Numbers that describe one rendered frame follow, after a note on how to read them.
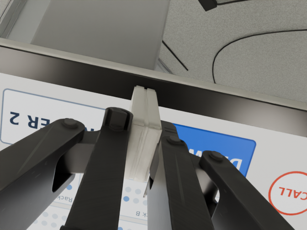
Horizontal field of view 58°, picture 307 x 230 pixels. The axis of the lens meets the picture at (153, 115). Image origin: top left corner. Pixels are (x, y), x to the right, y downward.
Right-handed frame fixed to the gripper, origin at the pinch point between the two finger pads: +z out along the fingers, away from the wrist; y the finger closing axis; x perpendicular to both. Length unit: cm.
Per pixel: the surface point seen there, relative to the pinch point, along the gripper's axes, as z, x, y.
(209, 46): 145, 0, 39
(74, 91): 6.0, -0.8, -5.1
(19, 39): 90, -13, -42
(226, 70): 157, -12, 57
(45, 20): 23.3, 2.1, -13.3
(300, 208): 3.9, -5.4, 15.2
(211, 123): 5.0, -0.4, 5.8
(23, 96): 6.2, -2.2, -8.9
